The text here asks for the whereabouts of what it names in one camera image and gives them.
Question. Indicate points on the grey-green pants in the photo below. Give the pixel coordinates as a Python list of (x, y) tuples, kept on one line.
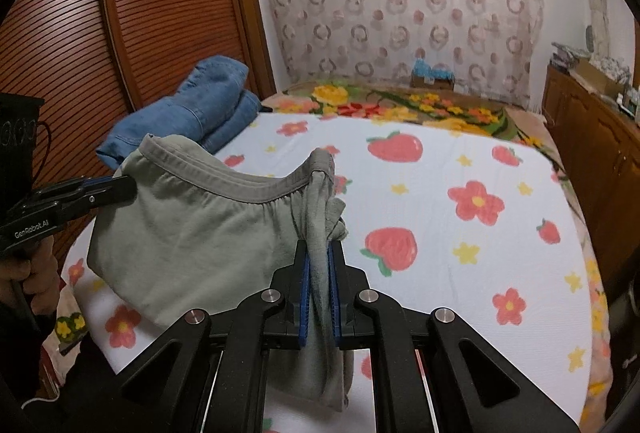
[(199, 235)]

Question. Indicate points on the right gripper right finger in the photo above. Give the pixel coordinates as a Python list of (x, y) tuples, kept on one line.
[(433, 372)]

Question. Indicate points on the cardboard box on cabinet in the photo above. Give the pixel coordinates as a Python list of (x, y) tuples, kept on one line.
[(595, 79)]

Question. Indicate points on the wooden sideboard cabinet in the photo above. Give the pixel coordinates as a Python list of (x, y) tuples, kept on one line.
[(600, 154)]

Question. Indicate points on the blue item on box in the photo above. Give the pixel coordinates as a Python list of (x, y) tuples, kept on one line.
[(425, 76)]

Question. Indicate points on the patterned lace curtain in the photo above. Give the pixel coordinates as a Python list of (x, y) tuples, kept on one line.
[(485, 45)]

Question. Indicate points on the white fruit flower blanket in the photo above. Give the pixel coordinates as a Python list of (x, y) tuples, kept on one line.
[(434, 218)]

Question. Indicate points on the colourful floral bed cover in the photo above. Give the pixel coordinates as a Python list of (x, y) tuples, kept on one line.
[(437, 211)]

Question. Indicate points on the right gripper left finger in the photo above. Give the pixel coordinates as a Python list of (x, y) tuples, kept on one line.
[(208, 372)]

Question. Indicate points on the person's left hand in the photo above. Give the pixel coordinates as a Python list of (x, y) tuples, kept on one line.
[(36, 270)]

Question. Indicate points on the folded blue jeans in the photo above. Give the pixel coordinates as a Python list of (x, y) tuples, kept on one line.
[(211, 106)]

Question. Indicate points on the brown louvered wardrobe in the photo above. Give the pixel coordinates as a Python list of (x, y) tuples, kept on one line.
[(94, 61)]

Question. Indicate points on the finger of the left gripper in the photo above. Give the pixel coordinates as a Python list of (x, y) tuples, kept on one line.
[(61, 204), (100, 182)]

